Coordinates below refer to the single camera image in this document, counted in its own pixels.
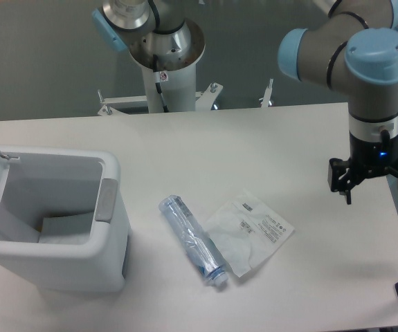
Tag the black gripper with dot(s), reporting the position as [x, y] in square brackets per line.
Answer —
[367, 159]

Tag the grey trash can push button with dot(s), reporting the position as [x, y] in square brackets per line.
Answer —
[105, 205]

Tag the white plastic trash can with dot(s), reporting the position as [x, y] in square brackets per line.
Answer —
[52, 183]

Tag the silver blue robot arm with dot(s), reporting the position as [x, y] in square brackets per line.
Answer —
[354, 53]

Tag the white trash inside can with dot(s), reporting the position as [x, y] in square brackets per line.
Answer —
[72, 230]

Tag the white printed plastic pouch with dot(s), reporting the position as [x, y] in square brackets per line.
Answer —
[246, 232]

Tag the crushed clear plastic bottle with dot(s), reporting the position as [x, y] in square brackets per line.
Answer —
[198, 246]

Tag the white pedestal base frame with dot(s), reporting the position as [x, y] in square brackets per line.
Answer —
[205, 100]

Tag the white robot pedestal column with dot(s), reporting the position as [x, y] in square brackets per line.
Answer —
[168, 65]

